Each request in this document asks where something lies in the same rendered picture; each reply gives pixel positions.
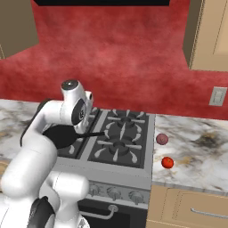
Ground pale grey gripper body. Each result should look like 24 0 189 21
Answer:
73 118 92 135

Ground black frying pan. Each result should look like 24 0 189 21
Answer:
42 124 107 150

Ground grey gas stove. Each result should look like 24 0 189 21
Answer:
54 108 157 228

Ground grey stove knob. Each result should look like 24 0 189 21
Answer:
107 186 123 201
128 190 144 206
88 183 102 197

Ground purple onion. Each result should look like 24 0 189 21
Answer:
156 133 169 146

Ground red tomato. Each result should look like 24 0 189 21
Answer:
161 156 175 169

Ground black oven door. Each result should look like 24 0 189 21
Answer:
76 198 149 228

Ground tan base cabinet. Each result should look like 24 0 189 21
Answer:
145 183 228 228

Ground black range hood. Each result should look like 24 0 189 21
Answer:
31 0 172 7

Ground tan drawer front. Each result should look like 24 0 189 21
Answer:
161 187 228 228

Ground grey oven door handle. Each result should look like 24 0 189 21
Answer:
79 204 119 221

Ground tan wall cupboard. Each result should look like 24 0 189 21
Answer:
182 0 228 73
0 0 40 61

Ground grey wall outlet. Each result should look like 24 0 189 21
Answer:
208 85 228 107

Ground grey drawer handle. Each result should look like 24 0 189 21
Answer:
190 207 228 221

